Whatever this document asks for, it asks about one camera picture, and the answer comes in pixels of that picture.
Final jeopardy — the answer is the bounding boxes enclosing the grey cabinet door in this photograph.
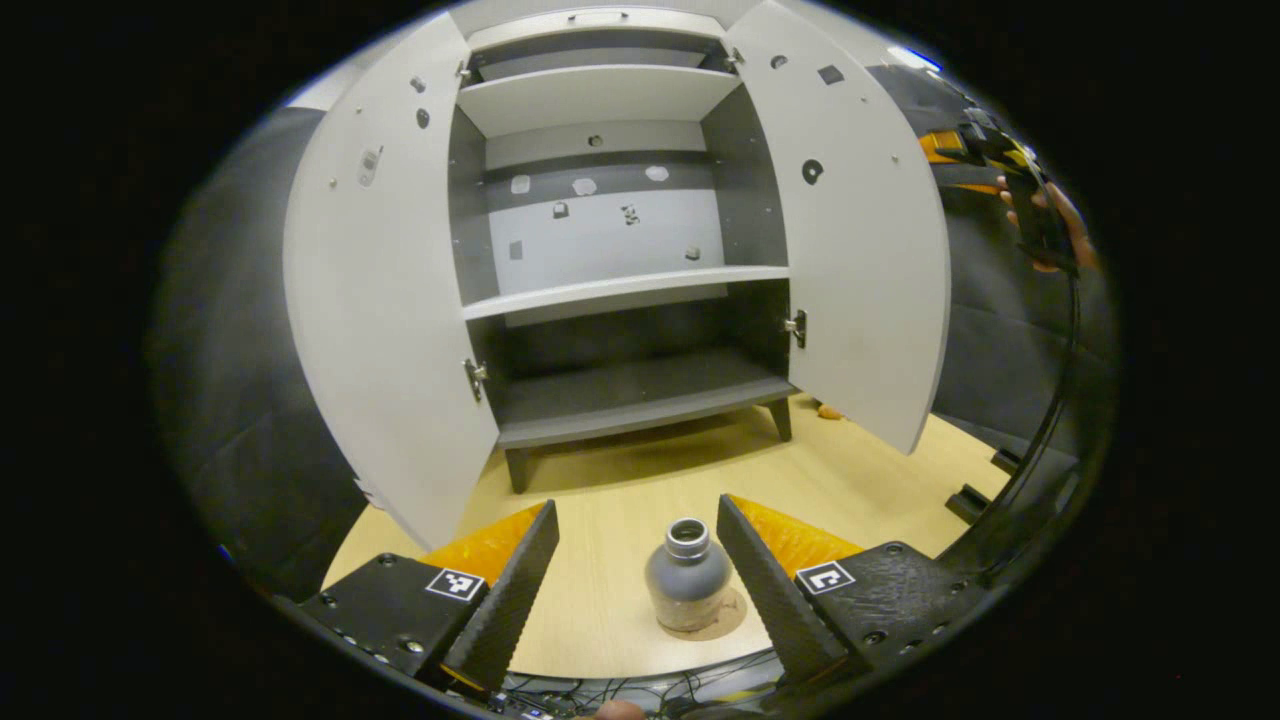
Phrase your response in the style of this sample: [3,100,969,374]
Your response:
[283,12,501,551]
[722,0,951,456]

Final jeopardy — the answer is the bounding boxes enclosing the round brown coaster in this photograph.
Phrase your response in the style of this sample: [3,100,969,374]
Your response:
[665,585,748,641]

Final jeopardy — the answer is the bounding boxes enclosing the silver bottle with printed label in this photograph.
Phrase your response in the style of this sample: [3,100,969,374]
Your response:
[645,517,731,633]

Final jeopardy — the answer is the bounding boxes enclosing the black cable bundle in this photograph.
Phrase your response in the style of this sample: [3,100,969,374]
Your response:
[495,650,791,717]

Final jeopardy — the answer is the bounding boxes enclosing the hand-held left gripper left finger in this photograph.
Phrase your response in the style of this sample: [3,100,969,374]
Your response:
[300,500,561,696]

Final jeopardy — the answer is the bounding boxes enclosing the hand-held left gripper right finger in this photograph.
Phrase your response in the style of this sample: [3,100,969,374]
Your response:
[716,493,986,691]

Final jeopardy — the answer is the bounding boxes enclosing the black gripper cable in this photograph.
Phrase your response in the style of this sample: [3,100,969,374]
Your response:
[940,265,1086,581]

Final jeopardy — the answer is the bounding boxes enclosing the black backdrop cloth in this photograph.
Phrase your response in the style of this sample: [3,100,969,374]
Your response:
[150,65,1116,601]

